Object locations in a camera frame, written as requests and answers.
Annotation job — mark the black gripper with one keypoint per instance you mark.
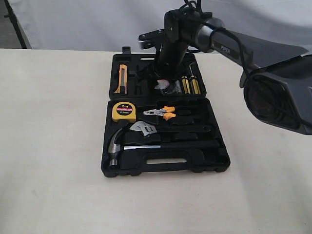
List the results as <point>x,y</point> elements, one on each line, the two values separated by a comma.
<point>150,72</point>

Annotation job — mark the black electrical tape roll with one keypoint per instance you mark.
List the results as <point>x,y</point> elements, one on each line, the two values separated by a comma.
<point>166,87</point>

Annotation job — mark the adjustable wrench black handle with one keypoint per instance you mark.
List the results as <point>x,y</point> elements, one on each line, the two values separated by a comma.
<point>147,129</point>

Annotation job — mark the claw hammer black grip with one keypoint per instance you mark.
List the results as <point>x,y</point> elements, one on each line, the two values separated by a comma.
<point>114,149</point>

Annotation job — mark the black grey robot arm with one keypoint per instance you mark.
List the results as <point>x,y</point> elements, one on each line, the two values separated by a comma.
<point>276,78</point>

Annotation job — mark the black plastic tool case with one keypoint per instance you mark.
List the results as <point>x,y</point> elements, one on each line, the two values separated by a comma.
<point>159,124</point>

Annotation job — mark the left yellow black screwdriver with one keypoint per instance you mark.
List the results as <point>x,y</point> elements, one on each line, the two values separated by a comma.
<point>185,84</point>

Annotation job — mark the yellow black screwdriver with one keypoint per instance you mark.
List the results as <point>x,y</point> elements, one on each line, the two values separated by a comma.
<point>185,84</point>
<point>194,83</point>

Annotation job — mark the right yellow black screwdriver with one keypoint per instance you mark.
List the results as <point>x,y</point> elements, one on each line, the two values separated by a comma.
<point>194,83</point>

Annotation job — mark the yellow utility knife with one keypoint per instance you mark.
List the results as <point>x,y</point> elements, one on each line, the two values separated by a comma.
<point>122,80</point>

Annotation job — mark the yellow 2m tape measure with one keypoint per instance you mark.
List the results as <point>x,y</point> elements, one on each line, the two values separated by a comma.
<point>124,111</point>

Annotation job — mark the black stand pole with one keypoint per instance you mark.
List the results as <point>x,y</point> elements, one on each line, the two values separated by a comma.
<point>14,21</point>

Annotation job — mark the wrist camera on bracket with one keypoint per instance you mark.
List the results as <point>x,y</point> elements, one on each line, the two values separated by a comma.
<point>151,39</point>

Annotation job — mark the orange handled pliers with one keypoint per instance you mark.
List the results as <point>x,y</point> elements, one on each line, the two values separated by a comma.
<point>167,112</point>

